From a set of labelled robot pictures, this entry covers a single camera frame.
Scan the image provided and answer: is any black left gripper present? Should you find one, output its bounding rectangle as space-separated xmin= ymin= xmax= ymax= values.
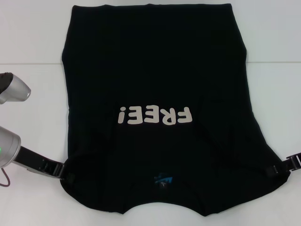
xmin=13 ymin=146 xmax=76 ymax=181

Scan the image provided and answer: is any black shirt with FREE print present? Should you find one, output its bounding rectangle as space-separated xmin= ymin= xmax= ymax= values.
xmin=60 ymin=3 xmax=291 ymax=211

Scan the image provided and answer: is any dark red cable with plug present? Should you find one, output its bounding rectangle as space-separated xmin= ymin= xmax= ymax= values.
xmin=0 ymin=167 xmax=12 ymax=187

